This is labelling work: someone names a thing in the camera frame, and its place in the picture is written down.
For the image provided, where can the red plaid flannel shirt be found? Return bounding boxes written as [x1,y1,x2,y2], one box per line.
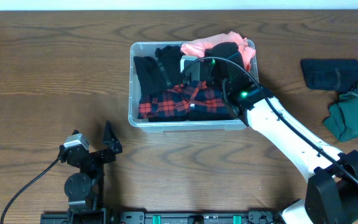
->
[137,81,229,120]

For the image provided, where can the clear plastic storage container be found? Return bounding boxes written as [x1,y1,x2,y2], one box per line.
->
[128,42,246,131]

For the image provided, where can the pink garment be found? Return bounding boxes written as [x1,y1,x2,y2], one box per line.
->
[181,31,256,72]

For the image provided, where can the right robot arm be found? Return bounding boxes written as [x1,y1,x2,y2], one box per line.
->
[60,80,358,223]

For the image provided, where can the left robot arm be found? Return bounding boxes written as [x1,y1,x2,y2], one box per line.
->
[58,121,122,223]

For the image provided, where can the dark green folded garment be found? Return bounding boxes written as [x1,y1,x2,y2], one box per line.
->
[323,85,358,142]

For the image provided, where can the dark navy folded garment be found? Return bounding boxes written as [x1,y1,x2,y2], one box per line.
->
[300,58,358,93]

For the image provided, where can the black garment with grey stripe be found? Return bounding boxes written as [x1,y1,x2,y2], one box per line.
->
[134,45,185,96]

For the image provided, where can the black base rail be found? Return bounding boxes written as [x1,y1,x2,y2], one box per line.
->
[40,211,283,224]

